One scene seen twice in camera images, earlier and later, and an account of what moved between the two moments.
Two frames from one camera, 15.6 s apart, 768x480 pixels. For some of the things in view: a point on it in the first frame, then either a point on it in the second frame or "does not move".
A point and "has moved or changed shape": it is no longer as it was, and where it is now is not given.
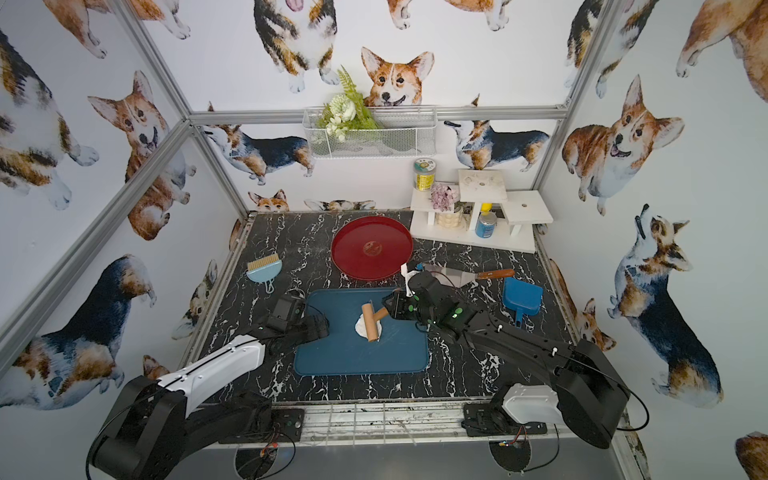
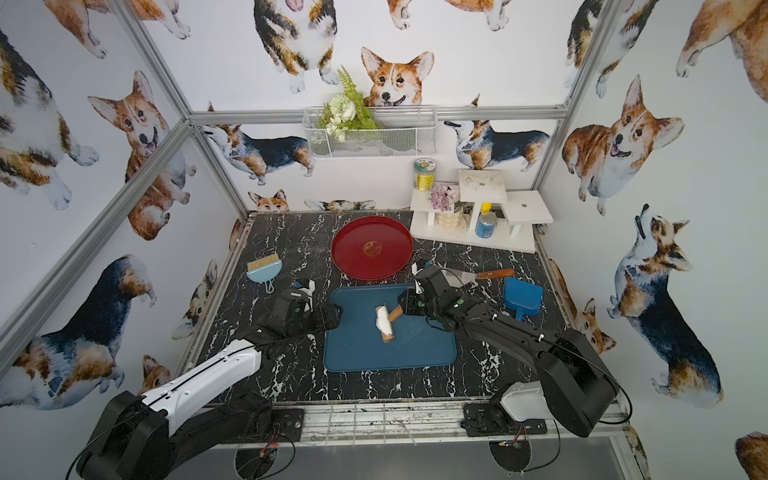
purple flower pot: x=442 y=197 does not move
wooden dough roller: x=371 y=318 -> x=387 y=338
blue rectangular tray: x=403 y=346 has moved or changed shape
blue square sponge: x=522 y=297 does not move
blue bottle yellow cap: x=486 y=222 does not move
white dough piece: x=361 y=328 -> x=383 y=321
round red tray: x=371 y=248 does not move
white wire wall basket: x=405 y=132 does not move
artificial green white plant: x=346 y=111 does not move
